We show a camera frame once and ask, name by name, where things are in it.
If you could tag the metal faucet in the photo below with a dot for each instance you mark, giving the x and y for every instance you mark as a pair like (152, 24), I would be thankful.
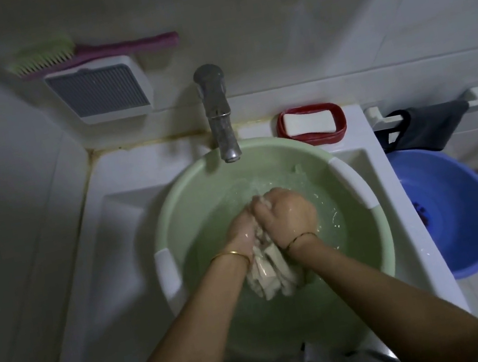
(218, 113)

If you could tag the white wall box grey ribbed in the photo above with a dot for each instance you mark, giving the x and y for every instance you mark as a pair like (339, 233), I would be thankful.
(98, 90)

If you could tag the white soap bar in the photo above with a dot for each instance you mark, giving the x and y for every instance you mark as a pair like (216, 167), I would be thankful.
(309, 121)

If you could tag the blue plastic basin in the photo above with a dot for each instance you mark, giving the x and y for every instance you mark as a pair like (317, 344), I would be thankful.
(455, 205)

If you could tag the person's right hand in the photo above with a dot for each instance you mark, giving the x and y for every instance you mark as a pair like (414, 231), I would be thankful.
(286, 216)

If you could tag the white ceramic sink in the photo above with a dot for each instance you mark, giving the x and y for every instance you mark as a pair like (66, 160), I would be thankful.
(106, 266)

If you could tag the gold bangle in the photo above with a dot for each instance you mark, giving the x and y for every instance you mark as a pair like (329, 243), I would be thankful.
(231, 254)

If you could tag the green and pink scrub brush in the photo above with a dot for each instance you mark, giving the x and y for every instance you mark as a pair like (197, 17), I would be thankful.
(114, 49)

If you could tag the person's right forearm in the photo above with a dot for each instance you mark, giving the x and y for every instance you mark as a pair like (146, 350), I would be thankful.
(399, 302)

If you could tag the red soap dish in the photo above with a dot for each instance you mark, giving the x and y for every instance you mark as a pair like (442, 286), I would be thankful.
(342, 123)

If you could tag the person's left forearm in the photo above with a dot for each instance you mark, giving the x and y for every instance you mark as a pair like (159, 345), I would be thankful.
(188, 339)

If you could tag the cream leaf-patterned clothes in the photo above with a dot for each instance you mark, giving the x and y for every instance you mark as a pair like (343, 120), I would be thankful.
(274, 273)

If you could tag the person's left hand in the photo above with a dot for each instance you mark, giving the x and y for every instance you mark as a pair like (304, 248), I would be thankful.
(241, 231)

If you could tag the dark grey cloth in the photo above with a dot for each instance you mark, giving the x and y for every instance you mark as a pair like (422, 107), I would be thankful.
(430, 126)

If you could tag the light green plastic basin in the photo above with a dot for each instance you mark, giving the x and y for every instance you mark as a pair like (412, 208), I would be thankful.
(358, 231)

